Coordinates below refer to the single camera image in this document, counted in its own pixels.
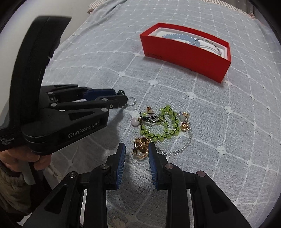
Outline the gold ring cluster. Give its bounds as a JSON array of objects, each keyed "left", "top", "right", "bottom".
[{"left": 132, "top": 137, "right": 150, "bottom": 160}]

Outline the black bead earring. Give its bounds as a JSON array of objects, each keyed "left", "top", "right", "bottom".
[{"left": 117, "top": 90, "right": 125, "bottom": 95}]

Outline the gold pendant charm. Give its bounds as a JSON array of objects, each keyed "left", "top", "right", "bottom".
[{"left": 179, "top": 112, "right": 190, "bottom": 132}]

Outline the clear crystal bead bracelet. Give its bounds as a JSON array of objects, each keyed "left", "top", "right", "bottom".
[{"left": 148, "top": 112, "right": 193, "bottom": 156}]

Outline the red open jewelry box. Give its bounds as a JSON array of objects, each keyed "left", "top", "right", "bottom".
[{"left": 140, "top": 23, "right": 231, "bottom": 83}]

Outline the person's left hand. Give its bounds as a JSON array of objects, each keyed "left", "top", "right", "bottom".
[{"left": 1, "top": 146, "right": 52, "bottom": 172}]

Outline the light blue bead bracelet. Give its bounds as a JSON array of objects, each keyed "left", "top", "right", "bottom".
[{"left": 163, "top": 32, "right": 204, "bottom": 47}]

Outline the green bead bracelet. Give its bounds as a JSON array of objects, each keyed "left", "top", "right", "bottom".
[{"left": 139, "top": 104, "right": 182, "bottom": 143}]

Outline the grey checked bed cover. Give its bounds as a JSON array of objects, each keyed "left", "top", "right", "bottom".
[{"left": 43, "top": 1, "right": 280, "bottom": 227}]

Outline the pink bead charm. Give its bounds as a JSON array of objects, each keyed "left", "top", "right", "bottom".
[{"left": 131, "top": 117, "right": 141, "bottom": 127}]

